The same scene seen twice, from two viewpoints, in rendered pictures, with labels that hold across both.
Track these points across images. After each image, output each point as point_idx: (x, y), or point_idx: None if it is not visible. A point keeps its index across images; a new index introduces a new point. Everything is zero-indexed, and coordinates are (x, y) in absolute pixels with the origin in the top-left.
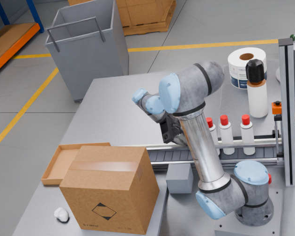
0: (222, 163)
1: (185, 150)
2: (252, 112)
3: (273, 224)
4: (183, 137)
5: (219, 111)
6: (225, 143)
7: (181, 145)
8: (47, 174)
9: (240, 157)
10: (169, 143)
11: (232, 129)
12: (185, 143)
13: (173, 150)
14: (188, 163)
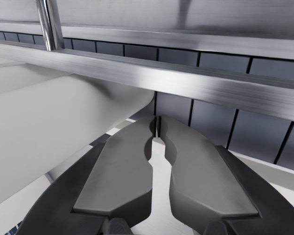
0: (72, 25)
1: (207, 130)
2: (35, 184)
3: None
4: (116, 162)
5: None
6: None
7: (188, 128)
8: None
9: (28, 39)
10: None
11: (71, 160)
12: (147, 128)
13: (270, 77)
14: (193, 33)
